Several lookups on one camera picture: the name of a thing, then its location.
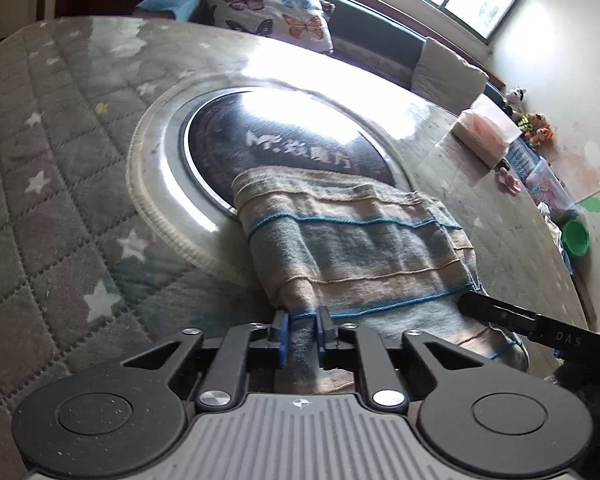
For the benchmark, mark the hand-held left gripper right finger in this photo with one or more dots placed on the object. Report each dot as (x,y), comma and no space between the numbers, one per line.
(322,331)

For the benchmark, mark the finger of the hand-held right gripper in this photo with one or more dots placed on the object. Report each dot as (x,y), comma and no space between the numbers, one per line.
(500,314)

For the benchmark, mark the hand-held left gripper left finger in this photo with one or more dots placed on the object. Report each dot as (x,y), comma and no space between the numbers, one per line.
(280,338)

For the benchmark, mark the striped blue beige towel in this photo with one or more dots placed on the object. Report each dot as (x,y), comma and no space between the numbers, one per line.
(350,255)

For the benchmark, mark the green plastic bowl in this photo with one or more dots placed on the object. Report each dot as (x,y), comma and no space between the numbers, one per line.
(577,236)

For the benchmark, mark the small pink toy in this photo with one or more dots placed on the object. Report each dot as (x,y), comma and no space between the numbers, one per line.
(509,180)

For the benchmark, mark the clear plastic storage box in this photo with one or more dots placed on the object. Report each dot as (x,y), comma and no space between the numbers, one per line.
(552,185)

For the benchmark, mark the pink white tissue box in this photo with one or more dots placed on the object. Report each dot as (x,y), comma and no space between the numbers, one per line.
(485,132)

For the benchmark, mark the orange plush toy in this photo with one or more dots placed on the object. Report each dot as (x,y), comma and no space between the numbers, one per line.
(539,127)

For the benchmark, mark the round glass turntable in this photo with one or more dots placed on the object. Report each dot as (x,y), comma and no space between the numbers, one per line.
(170,160)

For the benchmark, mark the panda plush toy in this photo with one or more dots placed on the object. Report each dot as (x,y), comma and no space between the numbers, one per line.
(515,100)

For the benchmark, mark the white cushion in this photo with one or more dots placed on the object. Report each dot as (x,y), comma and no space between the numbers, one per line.
(447,77)

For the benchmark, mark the dark teal sofa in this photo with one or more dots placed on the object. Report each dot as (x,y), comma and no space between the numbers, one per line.
(380,35)

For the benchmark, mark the butterfly print cushion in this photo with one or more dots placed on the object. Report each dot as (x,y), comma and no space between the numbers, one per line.
(275,10)

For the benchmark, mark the blue cushion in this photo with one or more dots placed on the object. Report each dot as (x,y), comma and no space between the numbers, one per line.
(172,5)

